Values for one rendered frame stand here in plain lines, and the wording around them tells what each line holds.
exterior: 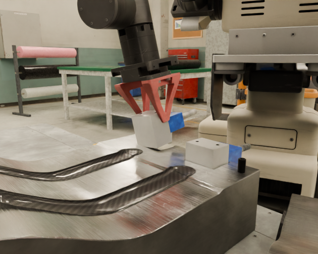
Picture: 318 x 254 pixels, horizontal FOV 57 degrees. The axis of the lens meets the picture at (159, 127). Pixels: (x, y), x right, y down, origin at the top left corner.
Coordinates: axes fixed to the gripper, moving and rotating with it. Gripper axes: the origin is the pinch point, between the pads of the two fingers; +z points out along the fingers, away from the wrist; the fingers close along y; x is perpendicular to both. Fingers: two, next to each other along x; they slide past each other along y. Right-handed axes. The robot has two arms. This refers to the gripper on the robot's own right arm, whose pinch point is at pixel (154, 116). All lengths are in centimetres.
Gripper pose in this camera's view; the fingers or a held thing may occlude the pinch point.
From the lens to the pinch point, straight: 49.1
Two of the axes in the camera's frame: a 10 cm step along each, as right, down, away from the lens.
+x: 7.2, -3.0, 6.3
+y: 6.7, 0.4, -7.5
